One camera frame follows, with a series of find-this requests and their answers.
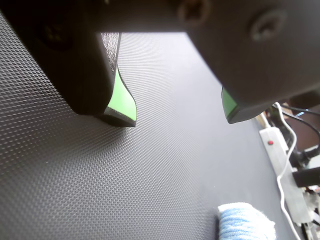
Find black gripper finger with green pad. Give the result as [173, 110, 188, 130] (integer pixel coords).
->
[0, 0, 138, 128]
[179, 0, 320, 125]

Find blue yarn wrapped block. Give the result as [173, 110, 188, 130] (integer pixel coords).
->
[216, 201, 277, 240]

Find black textured rubber mat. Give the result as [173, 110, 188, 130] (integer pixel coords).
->
[0, 12, 295, 240]

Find white power strip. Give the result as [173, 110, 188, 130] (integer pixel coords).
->
[259, 126, 317, 225]

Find black plug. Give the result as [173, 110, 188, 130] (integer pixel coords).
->
[291, 166, 320, 188]

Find black cable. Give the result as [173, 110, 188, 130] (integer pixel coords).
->
[281, 104, 320, 149]

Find white cable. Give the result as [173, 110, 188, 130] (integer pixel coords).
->
[271, 101, 301, 240]

